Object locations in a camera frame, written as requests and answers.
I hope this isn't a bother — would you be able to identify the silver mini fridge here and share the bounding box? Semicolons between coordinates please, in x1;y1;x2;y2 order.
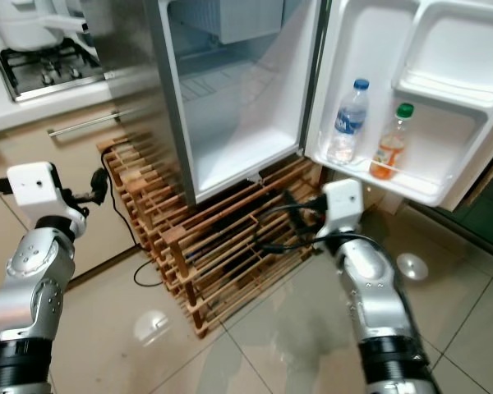
99;0;331;206

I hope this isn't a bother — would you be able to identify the beige kitchen cabinet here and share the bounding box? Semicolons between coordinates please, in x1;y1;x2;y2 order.
0;80;161;288

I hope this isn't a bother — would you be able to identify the wooden slatted rack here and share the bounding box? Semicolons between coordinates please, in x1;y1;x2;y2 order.
99;135;331;340

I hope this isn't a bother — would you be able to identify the blue cap water bottle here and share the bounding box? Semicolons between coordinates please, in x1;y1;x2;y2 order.
327;78;371;165

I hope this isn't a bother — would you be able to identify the green cap orange drink bottle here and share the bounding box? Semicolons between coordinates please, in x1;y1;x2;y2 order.
369;103;416;181

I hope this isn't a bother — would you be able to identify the steel gas stove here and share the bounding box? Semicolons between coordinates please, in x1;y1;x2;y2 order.
0;37;112;103

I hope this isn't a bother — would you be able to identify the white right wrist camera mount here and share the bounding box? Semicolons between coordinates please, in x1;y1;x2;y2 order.
316;178;366;241

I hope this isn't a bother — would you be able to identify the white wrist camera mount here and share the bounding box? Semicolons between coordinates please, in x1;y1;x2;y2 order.
7;161;76;232
316;178;366;241

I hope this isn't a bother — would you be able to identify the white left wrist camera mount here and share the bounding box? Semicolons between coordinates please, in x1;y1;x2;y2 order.
7;161;76;232

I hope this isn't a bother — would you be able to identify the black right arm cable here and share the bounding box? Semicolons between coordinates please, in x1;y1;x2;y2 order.
251;203;383;255

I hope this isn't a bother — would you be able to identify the steel cabinet handle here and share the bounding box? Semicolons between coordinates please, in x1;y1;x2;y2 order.
47;107;126;139

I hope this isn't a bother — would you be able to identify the black fridge power cable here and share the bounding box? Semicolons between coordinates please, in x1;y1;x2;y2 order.
99;146;165;289

